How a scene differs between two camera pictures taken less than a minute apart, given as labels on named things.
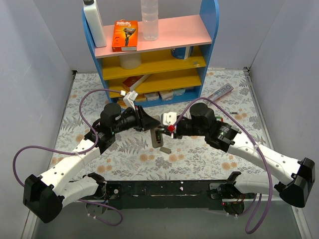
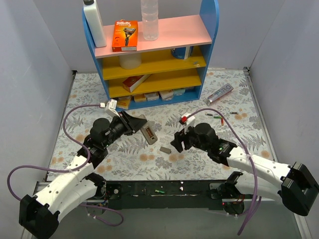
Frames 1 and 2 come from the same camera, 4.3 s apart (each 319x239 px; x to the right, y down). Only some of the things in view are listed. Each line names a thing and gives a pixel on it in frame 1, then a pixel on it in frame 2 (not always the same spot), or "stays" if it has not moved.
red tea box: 132,82 stays
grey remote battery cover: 165,150 stays
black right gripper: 178,128 -> 183,140
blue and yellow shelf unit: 171,69 stays
